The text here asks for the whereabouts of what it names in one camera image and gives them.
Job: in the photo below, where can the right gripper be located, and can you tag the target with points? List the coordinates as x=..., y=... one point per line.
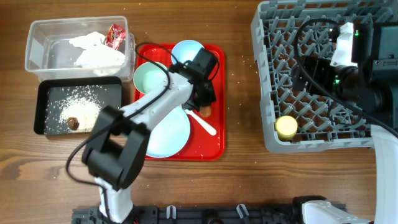
x=308, y=75

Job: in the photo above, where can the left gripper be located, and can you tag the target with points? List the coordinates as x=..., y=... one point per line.
x=210, y=99

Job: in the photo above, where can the orange carrot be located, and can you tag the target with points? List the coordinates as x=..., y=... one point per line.
x=205, y=111

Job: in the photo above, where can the light blue bowl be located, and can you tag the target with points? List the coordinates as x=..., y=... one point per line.
x=185, y=50

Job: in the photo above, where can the light blue plate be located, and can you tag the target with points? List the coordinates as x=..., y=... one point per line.
x=170, y=136

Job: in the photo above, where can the mint green bowl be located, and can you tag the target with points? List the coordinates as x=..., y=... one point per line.
x=149, y=76

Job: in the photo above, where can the yellow plastic cup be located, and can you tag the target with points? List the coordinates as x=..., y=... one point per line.
x=286, y=127

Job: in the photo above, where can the red snack wrapper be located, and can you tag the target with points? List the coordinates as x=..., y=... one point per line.
x=115, y=36

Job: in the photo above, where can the white napkin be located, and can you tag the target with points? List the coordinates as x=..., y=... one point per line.
x=95, y=53

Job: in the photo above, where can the white rice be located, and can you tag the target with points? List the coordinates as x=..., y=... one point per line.
x=82, y=102

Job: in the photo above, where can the brown mushroom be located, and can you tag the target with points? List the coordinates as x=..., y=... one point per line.
x=73, y=123

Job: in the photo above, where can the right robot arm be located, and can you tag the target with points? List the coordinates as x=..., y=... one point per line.
x=362, y=77

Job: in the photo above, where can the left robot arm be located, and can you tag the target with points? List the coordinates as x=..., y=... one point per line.
x=115, y=151

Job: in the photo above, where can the grey dishwasher rack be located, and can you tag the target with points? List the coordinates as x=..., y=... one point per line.
x=322, y=125

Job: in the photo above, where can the white plastic spoon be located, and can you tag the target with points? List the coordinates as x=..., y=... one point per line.
x=206, y=126

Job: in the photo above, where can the red serving tray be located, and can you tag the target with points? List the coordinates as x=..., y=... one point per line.
x=201, y=146

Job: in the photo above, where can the clear plastic bin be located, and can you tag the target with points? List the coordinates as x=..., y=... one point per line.
x=50, y=56

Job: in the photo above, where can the black plastic tray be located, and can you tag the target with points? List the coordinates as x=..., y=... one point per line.
x=113, y=96

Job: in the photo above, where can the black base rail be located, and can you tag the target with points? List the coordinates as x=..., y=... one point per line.
x=267, y=214

